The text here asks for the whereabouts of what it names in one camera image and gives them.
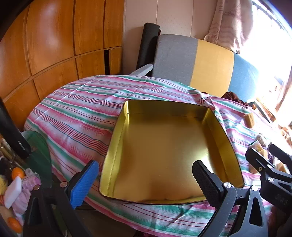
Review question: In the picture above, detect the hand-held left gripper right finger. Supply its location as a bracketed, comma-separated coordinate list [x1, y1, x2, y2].
[192, 160, 269, 237]

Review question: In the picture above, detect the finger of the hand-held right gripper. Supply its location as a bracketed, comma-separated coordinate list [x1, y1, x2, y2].
[246, 148, 277, 180]
[269, 143, 292, 166]

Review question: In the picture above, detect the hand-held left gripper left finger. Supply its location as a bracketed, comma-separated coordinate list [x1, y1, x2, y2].
[22, 160, 100, 237]

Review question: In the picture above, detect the square metal tin box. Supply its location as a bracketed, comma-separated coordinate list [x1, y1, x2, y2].
[99, 99, 245, 205]

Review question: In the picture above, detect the green glass side table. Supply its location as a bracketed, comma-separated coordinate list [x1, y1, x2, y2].
[22, 131, 53, 191]

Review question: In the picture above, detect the pink hair roller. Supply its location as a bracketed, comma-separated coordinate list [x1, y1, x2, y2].
[22, 169, 42, 190]

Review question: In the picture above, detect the pink green striped blanket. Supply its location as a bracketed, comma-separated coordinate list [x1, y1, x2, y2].
[23, 75, 288, 237]

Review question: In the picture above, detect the orange fruit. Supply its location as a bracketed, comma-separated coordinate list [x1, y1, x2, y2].
[7, 216, 23, 233]
[11, 167, 25, 180]

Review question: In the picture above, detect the pink cloth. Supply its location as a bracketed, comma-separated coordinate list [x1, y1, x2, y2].
[11, 189, 31, 219]

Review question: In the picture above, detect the brown cloth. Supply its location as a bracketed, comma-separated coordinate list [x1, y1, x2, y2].
[222, 91, 249, 106]

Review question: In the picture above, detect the white sponge block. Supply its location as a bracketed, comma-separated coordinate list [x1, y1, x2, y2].
[5, 176, 22, 209]

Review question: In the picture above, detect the black bottle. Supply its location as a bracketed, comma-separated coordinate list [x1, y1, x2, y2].
[0, 98, 32, 159]

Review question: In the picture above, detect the white foam piece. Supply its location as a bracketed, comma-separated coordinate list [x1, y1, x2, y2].
[130, 64, 154, 77]

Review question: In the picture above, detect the grey yellow blue cushion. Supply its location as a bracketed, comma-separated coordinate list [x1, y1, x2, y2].
[151, 34, 262, 103]

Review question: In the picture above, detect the wooden wardrobe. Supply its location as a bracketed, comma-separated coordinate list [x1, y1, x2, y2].
[0, 0, 125, 135]

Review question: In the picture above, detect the pale patterned curtain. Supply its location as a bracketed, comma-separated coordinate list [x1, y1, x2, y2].
[204, 0, 253, 54]

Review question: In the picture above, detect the black rolled mat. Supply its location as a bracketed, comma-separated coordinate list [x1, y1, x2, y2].
[136, 22, 161, 70]

